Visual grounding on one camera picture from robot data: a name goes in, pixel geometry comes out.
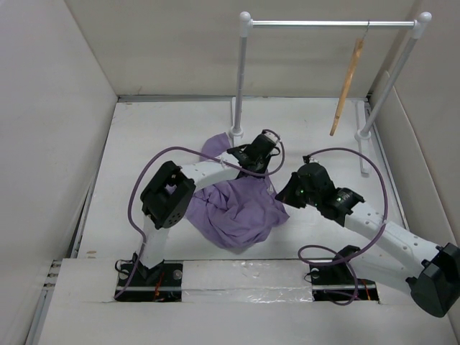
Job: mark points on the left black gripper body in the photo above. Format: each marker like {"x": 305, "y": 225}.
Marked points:
{"x": 261, "y": 164}

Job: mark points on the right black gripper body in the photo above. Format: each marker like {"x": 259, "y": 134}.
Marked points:
{"x": 296, "y": 195}

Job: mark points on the purple t shirt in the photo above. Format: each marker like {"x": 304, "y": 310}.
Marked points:
{"x": 230, "y": 209}

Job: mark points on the wooden clothes hanger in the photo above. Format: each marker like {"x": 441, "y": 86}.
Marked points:
{"x": 354, "y": 61}

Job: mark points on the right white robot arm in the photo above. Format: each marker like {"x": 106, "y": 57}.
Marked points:
{"x": 427, "y": 272}

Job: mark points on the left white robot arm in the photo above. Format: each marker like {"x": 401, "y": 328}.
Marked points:
{"x": 166, "y": 197}

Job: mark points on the white metal clothes rack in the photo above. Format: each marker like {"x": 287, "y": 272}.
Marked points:
{"x": 309, "y": 58}

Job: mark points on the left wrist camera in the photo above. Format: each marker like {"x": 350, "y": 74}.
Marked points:
{"x": 271, "y": 135}

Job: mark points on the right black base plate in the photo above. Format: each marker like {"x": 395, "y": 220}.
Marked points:
{"x": 336, "y": 284}

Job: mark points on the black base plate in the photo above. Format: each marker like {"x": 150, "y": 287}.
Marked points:
{"x": 336, "y": 284}
{"x": 163, "y": 285}

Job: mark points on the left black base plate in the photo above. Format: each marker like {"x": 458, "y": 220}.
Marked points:
{"x": 163, "y": 285}

